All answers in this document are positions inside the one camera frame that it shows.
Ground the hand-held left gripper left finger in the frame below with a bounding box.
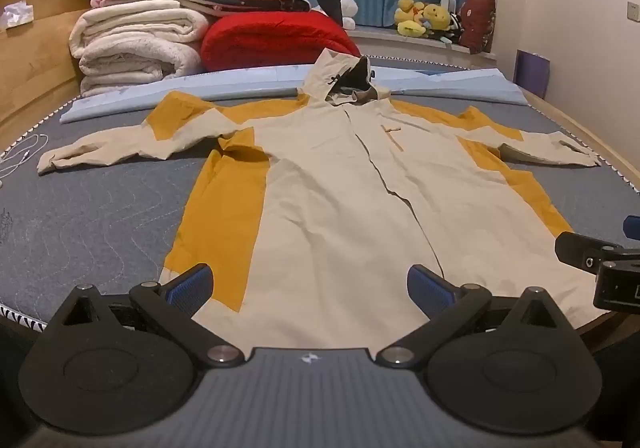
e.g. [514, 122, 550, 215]
[46, 263, 247, 370]

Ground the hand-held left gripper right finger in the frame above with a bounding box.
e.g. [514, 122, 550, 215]
[375, 264, 581, 370]

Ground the grey quilted mattress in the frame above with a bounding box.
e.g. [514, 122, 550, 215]
[0, 55, 640, 335]

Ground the light blue folded sheet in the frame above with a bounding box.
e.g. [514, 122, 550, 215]
[61, 65, 530, 124]

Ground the cream fleecy folded blanket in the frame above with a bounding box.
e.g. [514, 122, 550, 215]
[79, 40, 203, 97]

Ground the dark red cushion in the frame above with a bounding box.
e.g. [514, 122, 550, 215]
[459, 0, 497, 55]

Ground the red folded quilt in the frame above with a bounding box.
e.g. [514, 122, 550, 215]
[200, 10, 362, 74]

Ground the yellow bear plush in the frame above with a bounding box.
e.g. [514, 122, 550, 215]
[422, 3, 454, 32]

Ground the yellow duck plush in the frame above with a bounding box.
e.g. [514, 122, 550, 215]
[394, 0, 427, 37]

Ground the navy trimmed folded sheet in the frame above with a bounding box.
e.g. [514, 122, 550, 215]
[150, 0, 312, 18]

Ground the white cable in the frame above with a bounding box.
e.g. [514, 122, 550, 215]
[0, 133, 49, 190]

